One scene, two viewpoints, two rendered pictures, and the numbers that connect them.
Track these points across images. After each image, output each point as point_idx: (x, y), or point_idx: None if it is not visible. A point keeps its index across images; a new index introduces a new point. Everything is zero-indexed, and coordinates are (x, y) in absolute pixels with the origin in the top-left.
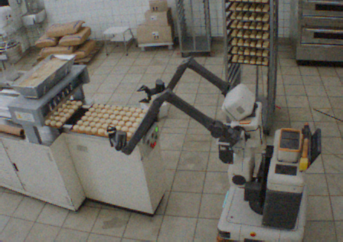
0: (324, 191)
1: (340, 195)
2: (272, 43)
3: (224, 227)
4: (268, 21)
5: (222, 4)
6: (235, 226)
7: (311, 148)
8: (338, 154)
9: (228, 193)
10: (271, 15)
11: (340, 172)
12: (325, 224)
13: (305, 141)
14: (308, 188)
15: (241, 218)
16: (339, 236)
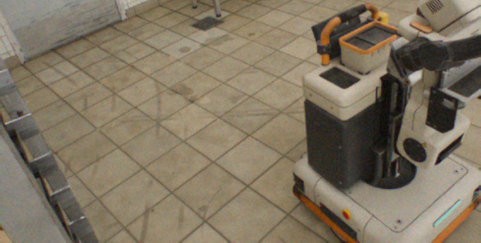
0: (246, 195)
1: (234, 177)
2: (73, 191)
3: (474, 167)
4: (18, 133)
5: (58, 226)
6: (456, 158)
7: (348, 27)
8: (134, 238)
9: (437, 217)
10: (15, 83)
11: (184, 206)
12: (298, 158)
13: (368, 3)
14: (260, 215)
15: (441, 162)
16: (299, 138)
